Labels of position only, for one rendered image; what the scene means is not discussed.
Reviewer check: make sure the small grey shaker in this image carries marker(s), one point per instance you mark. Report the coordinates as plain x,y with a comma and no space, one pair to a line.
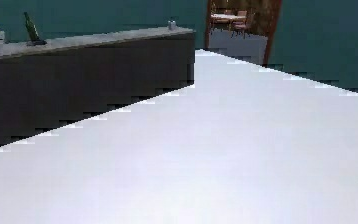
171,24

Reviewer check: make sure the brown wooden door frame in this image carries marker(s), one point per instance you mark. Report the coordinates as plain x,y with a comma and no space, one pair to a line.
270,30

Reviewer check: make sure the dark green bottle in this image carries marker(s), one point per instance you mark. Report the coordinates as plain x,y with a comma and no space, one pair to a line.
31,30

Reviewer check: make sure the dark kitchen counter cabinet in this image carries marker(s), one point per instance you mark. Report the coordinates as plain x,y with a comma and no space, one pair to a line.
87,83

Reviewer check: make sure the white dining table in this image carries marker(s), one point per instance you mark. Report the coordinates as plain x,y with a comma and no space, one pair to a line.
225,16

